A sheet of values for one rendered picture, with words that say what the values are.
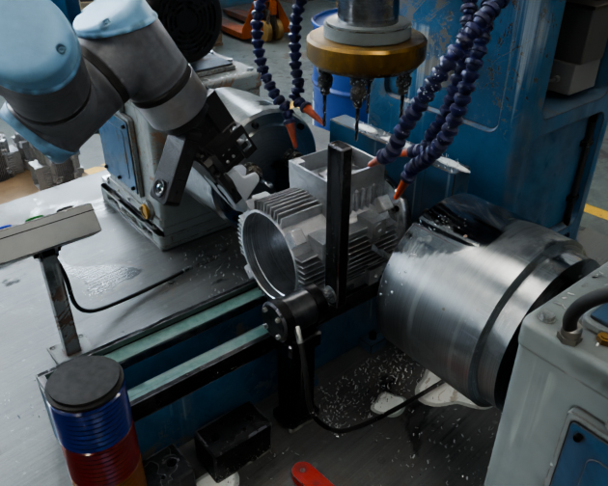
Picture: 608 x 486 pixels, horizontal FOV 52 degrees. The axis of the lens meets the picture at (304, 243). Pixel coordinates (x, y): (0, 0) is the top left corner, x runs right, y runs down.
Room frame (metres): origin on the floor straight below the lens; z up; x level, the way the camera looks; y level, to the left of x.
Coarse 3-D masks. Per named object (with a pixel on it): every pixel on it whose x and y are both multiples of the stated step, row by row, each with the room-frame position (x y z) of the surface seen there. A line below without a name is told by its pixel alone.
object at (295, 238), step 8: (248, 200) 0.89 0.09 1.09; (376, 200) 0.90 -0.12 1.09; (384, 200) 0.89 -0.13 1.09; (248, 208) 0.87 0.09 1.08; (376, 208) 0.89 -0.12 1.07; (384, 208) 0.88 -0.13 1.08; (296, 232) 0.79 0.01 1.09; (288, 240) 0.79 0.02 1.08; (296, 240) 0.78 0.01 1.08; (304, 240) 0.78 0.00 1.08; (384, 264) 0.89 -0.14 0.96; (248, 272) 0.89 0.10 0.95
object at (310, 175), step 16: (304, 160) 0.94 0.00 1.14; (320, 160) 0.96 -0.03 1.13; (368, 160) 0.94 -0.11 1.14; (304, 176) 0.89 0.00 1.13; (320, 176) 0.86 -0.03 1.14; (352, 176) 0.87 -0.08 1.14; (368, 176) 0.89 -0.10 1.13; (320, 192) 0.86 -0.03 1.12; (352, 192) 0.87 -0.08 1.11; (368, 192) 0.89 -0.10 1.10; (352, 208) 0.88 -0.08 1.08
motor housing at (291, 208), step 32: (288, 192) 0.88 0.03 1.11; (256, 224) 0.91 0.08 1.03; (288, 224) 0.81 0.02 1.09; (320, 224) 0.83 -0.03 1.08; (352, 224) 0.86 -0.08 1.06; (256, 256) 0.89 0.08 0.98; (288, 256) 0.92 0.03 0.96; (352, 256) 0.82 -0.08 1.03; (288, 288) 0.85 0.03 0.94; (320, 288) 0.78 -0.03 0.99
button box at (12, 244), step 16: (80, 208) 0.88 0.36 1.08; (32, 224) 0.83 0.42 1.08; (48, 224) 0.84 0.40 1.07; (64, 224) 0.85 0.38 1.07; (80, 224) 0.86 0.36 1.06; (96, 224) 0.87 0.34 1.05; (0, 240) 0.79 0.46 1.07; (16, 240) 0.80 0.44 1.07; (32, 240) 0.81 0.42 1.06; (48, 240) 0.83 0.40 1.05; (64, 240) 0.84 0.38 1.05; (0, 256) 0.78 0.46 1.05; (16, 256) 0.79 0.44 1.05
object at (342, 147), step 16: (336, 144) 0.74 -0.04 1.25; (336, 160) 0.73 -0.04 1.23; (352, 160) 0.74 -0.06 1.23; (336, 176) 0.73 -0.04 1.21; (336, 192) 0.73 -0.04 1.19; (336, 208) 0.73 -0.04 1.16; (336, 224) 0.73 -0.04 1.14; (336, 240) 0.73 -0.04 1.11; (336, 256) 0.73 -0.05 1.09; (336, 272) 0.73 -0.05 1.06; (336, 288) 0.73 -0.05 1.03; (336, 304) 0.73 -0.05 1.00
